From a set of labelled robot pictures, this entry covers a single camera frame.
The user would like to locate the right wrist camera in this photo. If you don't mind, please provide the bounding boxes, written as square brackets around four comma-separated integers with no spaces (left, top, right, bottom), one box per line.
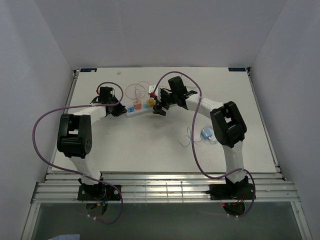
[148,85,156,98]

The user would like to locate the blue right corner label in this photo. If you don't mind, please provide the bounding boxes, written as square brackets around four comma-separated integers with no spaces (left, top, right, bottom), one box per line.
[228,67,247,72]

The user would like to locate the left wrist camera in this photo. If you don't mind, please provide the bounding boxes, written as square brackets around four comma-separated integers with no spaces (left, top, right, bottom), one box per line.
[96,86,115,104]

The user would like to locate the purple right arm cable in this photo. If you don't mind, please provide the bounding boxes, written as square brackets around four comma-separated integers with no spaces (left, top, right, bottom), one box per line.
[152,71,256,219]

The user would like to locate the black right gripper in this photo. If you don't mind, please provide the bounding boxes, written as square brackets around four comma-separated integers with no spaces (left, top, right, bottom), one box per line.
[152,90,177,117]

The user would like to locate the yellow charger plug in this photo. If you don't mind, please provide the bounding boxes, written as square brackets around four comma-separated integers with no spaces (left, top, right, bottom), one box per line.
[145,98,156,108]

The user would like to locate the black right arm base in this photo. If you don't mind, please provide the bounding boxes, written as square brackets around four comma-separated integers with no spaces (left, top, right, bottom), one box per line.
[205,183,256,219]

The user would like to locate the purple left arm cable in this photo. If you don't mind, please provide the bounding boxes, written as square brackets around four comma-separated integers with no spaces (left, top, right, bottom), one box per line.
[32,82,125,225]

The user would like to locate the aluminium rail frame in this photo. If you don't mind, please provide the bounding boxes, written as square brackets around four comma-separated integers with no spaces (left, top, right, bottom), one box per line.
[20,67,313,240]

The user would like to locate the blue left corner label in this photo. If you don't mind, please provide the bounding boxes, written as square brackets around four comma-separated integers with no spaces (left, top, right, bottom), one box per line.
[80,68,97,73]

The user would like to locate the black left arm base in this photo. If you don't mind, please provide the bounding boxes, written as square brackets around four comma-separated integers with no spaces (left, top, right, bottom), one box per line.
[77,183,121,217]

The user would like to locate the blue charger plug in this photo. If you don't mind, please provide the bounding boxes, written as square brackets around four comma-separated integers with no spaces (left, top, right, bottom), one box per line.
[200,127,213,142]

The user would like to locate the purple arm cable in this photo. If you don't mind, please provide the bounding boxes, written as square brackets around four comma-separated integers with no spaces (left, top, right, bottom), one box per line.
[32,82,125,225]
[152,71,256,219]

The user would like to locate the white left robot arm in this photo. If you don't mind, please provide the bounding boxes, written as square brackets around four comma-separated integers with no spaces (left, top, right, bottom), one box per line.
[57,86,127,200]

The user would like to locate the white multicolour power strip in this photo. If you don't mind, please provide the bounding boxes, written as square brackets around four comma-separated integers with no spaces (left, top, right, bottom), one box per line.
[126,103,153,118]

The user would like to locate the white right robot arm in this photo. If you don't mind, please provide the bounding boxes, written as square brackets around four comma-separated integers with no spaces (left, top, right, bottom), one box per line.
[149,76,249,199]

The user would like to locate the pink charger plug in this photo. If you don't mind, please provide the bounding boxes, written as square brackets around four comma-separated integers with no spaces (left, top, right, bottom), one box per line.
[133,99,142,111]

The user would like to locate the blue corner label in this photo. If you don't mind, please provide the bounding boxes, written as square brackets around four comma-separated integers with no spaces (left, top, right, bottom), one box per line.
[80,68,97,73]
[228,67,247,72]

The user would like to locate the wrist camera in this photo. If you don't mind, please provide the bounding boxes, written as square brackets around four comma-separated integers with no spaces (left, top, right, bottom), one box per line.
[96,86,115,104]
[148,85,156,98]

